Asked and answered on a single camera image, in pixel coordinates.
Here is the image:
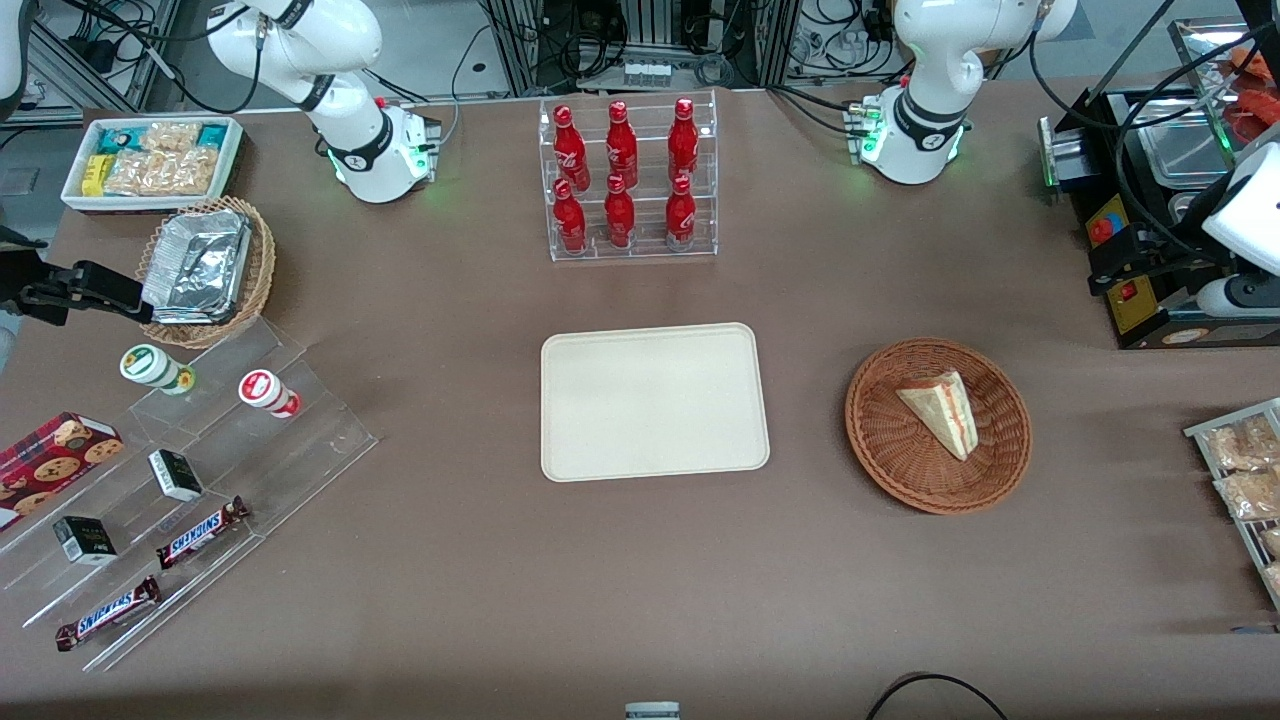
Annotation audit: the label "red cola bottle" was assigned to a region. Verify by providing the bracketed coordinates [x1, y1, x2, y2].
[604, 173, 636, 250]
[553, 104, 591, 193]
[606, 100, 639, 189]
[668, 97, 700, 186]
[665, 174, 697, 251]
[553, 178, 588, 255]

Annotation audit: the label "stacked foil containers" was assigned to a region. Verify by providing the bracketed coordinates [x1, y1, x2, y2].
[141, 209, 253, 326]

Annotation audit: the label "tray of packaged snacks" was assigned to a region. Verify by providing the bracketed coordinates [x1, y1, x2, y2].
[1183, 397, 1280, 613]

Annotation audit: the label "red tartan cookie box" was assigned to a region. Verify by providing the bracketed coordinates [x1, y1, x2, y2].
[0, 411, 126, 533]

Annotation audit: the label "beige plastic tray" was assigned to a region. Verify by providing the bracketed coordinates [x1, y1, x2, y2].
[541, 322, 771, 483]

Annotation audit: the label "white snack bin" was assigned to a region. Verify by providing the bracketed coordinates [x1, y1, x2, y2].
[60, 115, 246, 216]

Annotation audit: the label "glass display case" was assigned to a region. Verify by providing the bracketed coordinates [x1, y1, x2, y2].
[1168, 15, 1280, 173]

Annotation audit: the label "clear acrylic bottle rack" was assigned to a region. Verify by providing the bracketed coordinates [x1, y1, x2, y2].
[538, 90, 719, 263]

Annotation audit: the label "black cable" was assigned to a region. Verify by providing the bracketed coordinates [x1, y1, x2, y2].
[865, 672, 1011, 720]

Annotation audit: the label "steel insert pan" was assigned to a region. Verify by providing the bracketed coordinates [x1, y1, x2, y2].
[1140, 118, 1233, 189]

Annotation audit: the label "triangular sandwich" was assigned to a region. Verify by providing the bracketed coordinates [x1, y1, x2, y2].
[895, 370, 979, 462]

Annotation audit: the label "round brown wicker basket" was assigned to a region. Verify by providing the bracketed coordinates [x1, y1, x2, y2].
[845, 338, 1033, 516]

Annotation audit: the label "clear acrylic stepped display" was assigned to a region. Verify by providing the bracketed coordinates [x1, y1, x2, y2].
[0, 318, 381, 673]

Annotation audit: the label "large clear cracker pack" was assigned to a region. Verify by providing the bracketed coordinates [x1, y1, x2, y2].
[103, 148, 221, 198]

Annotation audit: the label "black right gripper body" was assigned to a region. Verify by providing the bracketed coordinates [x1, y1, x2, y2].
[0, 228, 76, 313]

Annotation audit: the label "Snickers chocolate bar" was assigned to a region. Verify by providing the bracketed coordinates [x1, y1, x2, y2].
[55, 575, 162, 653]
[155, 496, 251, 571]

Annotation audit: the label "small black box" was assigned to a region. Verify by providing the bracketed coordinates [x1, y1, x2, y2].
[52, 516, 119, 566]
[148, 449, 205, 503]

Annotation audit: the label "green lid yogurt cup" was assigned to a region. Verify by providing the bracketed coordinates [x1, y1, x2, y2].
[119, 344, 197, 396]

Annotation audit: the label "aluminium frame cabinet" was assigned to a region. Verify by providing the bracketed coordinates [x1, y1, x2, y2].
[480, 0, 801, 93]

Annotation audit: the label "black food warmer machine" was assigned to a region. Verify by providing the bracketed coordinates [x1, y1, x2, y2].
[1038, 88, 1280, 351]

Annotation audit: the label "red lid yogurt cup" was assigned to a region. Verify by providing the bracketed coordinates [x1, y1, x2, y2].
[238, 369, 302, 419]

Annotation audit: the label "small clear cracker pack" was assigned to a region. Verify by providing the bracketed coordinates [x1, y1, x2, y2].
[140, 122, 204, 153]

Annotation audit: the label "oval light wicker basket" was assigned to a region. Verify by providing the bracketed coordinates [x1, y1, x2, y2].
[135, 195, 277, 351]

